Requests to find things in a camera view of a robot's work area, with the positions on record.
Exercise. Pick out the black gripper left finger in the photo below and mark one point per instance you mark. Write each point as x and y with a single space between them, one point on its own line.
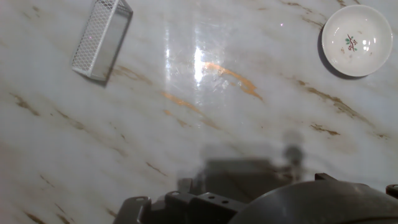
132 211

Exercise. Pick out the marble pattern mat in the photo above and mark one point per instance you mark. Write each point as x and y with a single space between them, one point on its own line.
93 130

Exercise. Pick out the white plate with berry print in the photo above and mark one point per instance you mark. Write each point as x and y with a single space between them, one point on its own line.
357 59

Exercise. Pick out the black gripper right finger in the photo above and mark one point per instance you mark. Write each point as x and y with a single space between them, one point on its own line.
199 208

